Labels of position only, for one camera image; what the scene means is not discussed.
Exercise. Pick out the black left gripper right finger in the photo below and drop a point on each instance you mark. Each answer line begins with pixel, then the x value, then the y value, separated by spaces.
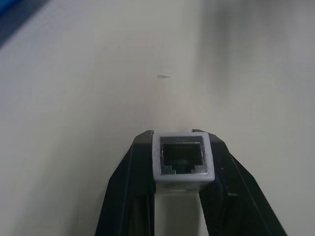
pixel 236 191

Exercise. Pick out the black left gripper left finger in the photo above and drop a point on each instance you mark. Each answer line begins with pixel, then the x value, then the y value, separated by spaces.
pixel 128 186

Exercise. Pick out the white ethernet coupler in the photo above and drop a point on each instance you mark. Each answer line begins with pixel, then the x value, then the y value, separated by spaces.
pixel 183 157

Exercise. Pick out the blue bin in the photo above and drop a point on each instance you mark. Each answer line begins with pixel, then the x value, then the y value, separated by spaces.
pixel 12 14

